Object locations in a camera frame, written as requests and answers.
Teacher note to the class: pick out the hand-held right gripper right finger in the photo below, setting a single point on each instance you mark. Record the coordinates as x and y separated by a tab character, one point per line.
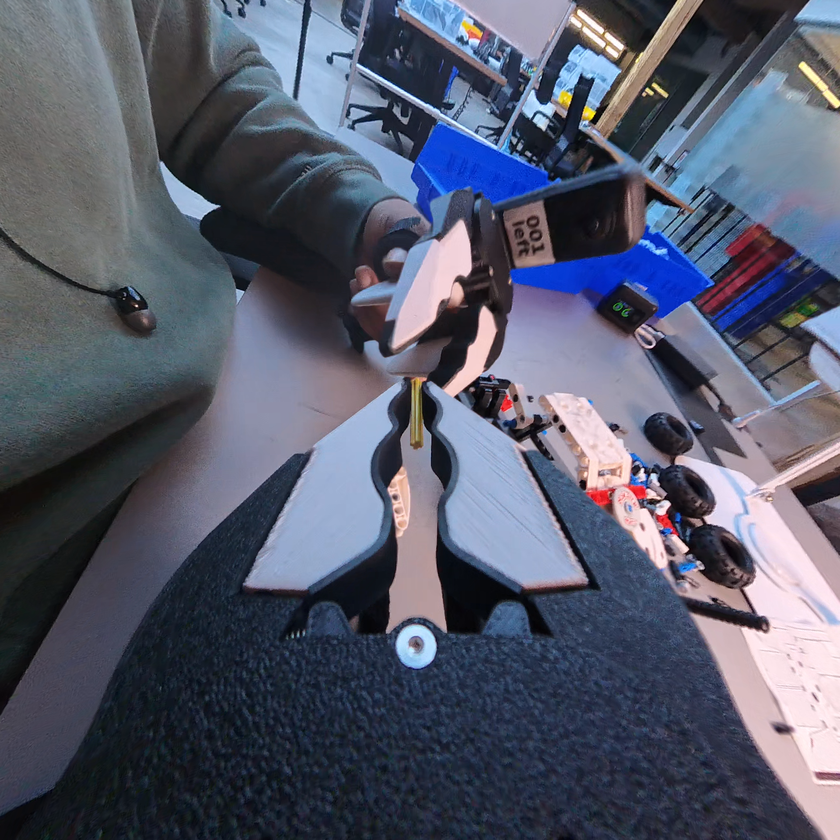
505	512

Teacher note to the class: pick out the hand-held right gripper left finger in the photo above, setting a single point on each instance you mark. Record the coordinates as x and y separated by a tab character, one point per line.
328	505

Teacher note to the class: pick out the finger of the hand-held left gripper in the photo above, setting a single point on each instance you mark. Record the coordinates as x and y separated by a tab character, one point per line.
426	289
482	341

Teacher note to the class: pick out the white toy building beam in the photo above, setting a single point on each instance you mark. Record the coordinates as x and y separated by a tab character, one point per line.
399	499

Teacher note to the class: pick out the yellow toy axle rod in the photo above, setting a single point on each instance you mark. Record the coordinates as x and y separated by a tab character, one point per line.
417	413

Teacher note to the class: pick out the background wooden desk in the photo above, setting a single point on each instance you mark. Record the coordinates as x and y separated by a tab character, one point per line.
453	46
663	190

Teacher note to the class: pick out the grey desk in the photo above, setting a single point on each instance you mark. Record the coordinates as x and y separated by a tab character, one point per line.
262	394

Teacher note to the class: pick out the person's left hand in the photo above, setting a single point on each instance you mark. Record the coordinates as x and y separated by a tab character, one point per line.
371	308

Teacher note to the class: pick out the black charger with green display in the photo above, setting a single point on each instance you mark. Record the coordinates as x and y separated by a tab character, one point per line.
627	307

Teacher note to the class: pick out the white and black toy truck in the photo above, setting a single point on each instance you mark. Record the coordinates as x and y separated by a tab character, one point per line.
590	439

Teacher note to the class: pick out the pile of small toy parts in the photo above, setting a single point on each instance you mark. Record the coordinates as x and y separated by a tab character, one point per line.
669	518

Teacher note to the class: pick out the black power adapter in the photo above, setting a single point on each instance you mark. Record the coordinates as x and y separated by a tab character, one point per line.
679	361

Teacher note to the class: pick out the black toy tyre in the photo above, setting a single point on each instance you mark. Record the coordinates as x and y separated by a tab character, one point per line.
720	556
686	491
668	434

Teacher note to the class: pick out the black office chair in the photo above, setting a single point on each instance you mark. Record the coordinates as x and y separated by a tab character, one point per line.
387	105

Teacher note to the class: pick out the clear acrylic rod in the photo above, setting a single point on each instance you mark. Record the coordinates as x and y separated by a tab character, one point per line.
778	403

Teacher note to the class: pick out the white side table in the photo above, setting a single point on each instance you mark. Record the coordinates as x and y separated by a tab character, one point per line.
827	354

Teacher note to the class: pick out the white stand base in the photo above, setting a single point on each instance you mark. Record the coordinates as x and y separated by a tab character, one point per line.
787	544

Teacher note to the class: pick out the printed instruction sheet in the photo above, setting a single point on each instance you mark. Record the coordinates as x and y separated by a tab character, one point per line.
800	689

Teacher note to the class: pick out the person's green hoodie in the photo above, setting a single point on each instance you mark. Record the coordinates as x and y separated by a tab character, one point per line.
79	164

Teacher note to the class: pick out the wooden post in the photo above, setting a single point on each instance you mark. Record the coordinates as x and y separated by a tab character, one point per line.
646	65

